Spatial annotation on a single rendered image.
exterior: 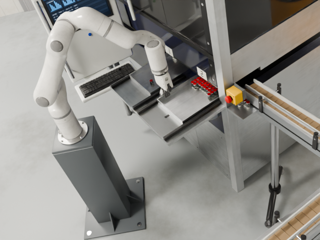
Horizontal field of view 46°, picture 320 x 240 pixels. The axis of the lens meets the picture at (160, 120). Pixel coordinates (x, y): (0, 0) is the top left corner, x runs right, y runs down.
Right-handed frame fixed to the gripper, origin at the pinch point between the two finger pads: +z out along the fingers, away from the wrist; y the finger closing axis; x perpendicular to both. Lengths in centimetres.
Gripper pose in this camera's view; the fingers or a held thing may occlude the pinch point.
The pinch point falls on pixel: (166, 93)
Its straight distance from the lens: 200.6
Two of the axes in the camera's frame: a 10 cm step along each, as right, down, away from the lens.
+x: -8.1, 5.2, -2.6
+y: -5.4, -5.1, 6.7
